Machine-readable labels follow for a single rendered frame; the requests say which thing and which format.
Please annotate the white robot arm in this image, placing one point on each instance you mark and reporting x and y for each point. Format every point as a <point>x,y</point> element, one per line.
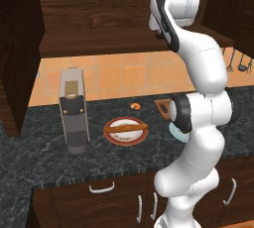
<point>201,106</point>

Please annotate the brown wooden cutting board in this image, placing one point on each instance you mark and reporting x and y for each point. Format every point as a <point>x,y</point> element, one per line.
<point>162,106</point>

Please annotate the dark wood cabinet door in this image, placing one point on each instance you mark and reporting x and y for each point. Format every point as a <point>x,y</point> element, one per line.
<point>99,213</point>
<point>160,205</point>
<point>243,189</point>

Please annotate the dark wood tall cabinet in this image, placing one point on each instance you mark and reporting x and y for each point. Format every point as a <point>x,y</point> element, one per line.
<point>16,56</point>

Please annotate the small orange pastry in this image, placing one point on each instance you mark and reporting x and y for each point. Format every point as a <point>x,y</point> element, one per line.
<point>135,106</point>

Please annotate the brown baguette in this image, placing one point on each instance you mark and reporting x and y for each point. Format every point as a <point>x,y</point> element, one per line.
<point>125,128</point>

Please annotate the red rimmed white plate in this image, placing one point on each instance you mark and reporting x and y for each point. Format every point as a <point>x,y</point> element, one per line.
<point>125,138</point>

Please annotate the grey coffee machine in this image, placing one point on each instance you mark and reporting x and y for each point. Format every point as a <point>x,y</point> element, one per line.
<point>74,119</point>

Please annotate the teal plate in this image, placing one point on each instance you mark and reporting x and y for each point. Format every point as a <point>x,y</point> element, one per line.
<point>177,135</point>

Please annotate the dark wood drawer front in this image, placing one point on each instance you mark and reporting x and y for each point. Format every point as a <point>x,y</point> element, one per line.
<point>72,187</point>

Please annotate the dark hanging slotted utensil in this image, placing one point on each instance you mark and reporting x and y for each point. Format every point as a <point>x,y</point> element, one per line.
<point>230,63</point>

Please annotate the dark hanging ladle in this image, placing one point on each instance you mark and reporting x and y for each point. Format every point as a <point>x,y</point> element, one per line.
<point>242,66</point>

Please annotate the dark wood corner wall cabinet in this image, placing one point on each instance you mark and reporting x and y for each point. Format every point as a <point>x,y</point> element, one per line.
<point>231,10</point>

